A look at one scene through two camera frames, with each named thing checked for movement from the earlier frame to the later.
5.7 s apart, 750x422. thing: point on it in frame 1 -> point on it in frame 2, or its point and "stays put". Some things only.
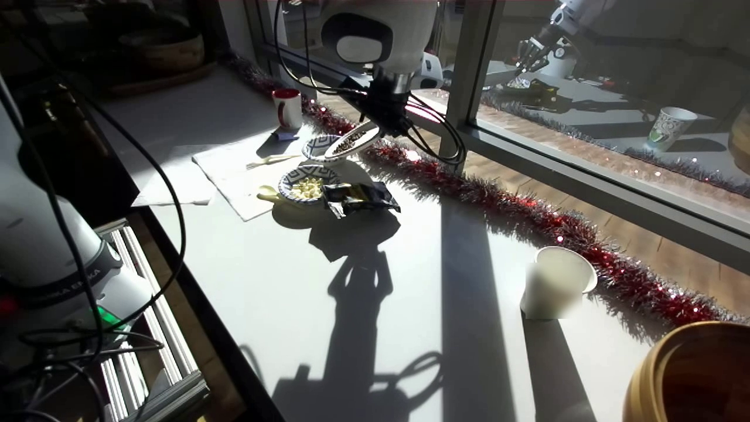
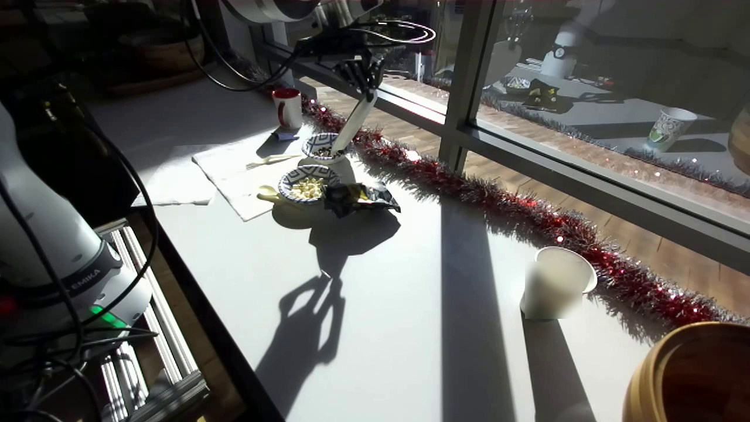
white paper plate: x=356 y=139 -> x=338 y=100
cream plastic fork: x=262 y=161 stays put
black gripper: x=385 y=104 -> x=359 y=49
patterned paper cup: x=556 y=281 stays put
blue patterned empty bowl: x=316 y=146 stays put
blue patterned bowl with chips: x=306 y=181 stays put
